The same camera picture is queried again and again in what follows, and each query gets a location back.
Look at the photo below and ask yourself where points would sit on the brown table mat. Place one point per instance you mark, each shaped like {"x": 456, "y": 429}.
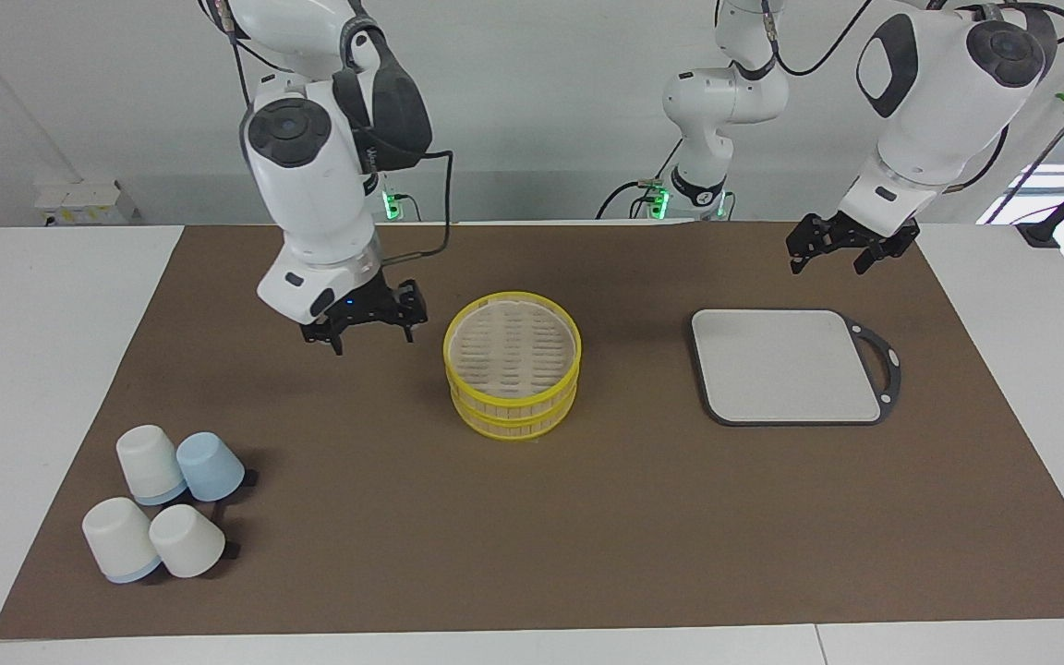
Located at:
{"x": 532, "y": 536}

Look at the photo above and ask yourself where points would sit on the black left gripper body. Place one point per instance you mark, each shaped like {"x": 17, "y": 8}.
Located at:
{"x": 846, "y": 231}

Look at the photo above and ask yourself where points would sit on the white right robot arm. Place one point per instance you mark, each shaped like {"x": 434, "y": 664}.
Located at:
{"x": 310, "y": 194}

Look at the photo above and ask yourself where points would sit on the white plastic cup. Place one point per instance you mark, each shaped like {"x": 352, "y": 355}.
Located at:
{"x": 149, "y": 462}
{"x": 121, "y": 540}

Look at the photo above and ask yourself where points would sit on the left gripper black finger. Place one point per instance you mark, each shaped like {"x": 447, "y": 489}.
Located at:
{"x": 864, "y": 260}
{"x": 800, "y": 259}

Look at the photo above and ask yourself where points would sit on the cream plastic cup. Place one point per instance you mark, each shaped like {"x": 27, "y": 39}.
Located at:
{"x": 186, "y": 543}

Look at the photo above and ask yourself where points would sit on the white cutting board grey rim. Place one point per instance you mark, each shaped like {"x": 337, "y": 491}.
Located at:
{"x": 772, "y": 379}

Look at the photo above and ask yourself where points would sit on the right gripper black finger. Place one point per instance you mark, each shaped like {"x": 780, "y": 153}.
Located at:
{"x": 336, "y": 340}
{"x": 407, "y": 328}

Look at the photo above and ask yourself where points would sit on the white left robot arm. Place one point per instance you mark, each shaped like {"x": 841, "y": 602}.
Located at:
{"x": 938, "y": 102}

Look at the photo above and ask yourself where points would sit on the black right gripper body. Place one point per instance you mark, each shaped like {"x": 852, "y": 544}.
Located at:
{"x": 370, "y": 309}

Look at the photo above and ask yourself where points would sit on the white box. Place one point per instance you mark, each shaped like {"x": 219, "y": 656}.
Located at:
{"x": 84, "y": 201}

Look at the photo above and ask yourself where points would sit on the white mesh steamer liner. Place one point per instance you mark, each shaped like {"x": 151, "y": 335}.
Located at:
{"x": 513, "y": 346}

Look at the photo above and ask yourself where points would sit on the yellow steamer basket with liner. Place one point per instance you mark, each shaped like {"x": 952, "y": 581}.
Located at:
{"x": 458, "y": 374}

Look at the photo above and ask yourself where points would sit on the light blue plastic cup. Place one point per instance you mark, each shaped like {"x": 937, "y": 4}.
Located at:
{"x": 211, "y": 466}

